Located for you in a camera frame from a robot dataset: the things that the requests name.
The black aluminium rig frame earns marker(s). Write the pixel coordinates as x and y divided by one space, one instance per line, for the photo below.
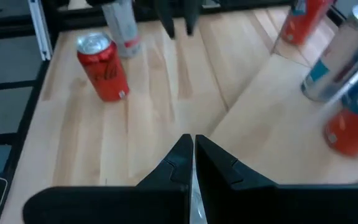
73 20

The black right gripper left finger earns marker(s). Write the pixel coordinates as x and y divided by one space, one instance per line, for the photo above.
110 205

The orange Fanta soda can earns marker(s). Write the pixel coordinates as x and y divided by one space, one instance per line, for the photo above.
303 21
353 130

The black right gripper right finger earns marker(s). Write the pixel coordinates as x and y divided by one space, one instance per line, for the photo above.
275 205

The white Celsius slim can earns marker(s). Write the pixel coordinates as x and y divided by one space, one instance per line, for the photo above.
123 31

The silver aluminium extrusion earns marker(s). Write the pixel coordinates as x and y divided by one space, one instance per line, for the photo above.
40 34

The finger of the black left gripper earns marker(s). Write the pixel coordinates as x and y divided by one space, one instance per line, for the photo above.
191 17
168 18

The blue silver Red Bull can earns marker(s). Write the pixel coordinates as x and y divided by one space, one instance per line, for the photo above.
337 56

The red Coca-Cola Zero Sugar can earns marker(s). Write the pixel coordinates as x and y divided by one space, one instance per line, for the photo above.
104 71

